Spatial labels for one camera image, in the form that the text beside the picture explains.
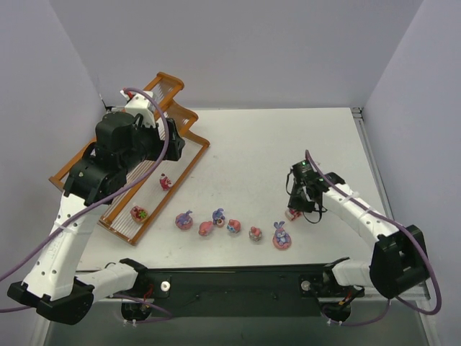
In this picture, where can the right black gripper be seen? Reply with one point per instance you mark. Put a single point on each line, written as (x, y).
(300, 201)

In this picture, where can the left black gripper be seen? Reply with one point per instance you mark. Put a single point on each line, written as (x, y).
(173, 140)

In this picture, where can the red white cake toy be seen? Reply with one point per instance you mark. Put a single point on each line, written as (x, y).
(292, 214)

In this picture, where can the red pink bear toy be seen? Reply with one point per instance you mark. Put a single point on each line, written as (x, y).
(165, 182)

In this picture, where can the purple creature pink donut toy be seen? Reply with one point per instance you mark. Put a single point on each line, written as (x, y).
(184, 221)

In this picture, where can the pink bear green clover toy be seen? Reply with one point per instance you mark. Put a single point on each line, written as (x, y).
(139, 214)

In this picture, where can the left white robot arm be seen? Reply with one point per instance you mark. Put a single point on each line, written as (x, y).
(52, 287)

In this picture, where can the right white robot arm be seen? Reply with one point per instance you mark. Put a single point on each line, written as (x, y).
(396, 264)

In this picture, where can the pink toy clear base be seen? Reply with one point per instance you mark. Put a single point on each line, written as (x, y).
(255, 234)

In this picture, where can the pink toy blue glasses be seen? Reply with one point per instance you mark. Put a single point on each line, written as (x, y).
(234, 226)

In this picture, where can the purple bunny small toy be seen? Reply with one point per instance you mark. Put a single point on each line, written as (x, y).
(218, 217)

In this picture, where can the pink blob toy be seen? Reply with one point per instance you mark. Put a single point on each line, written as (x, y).
(205, 228)

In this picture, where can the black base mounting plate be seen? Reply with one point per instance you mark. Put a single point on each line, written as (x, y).
(253, 291)

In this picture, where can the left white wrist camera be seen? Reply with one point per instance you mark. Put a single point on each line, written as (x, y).
(138, 104)

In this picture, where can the purple bunny pink ring toy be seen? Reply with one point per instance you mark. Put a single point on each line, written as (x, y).
(281, 239)

